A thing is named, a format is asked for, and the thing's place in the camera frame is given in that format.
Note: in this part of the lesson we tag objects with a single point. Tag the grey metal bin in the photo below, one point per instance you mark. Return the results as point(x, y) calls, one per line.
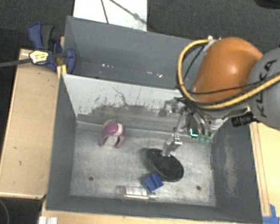
point(112, 162)

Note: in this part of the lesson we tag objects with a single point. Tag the blue ribbed block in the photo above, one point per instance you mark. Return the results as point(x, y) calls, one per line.
point(153, 182)

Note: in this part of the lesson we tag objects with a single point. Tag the black oval disc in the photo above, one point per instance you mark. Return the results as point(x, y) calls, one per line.
point(166, 167)

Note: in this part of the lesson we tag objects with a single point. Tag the pale wood board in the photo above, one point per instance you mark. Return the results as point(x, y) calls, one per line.
point(29, 132)

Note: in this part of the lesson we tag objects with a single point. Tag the black cylinder on white bracket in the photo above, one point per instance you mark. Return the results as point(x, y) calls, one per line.
point(242, 120)

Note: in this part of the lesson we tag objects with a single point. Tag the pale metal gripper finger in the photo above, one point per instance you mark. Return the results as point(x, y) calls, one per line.
point(167, 147)
point(177, 141)

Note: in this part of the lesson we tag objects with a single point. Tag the purple and white toy onion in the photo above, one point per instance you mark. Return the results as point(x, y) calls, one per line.
point(112, 133)

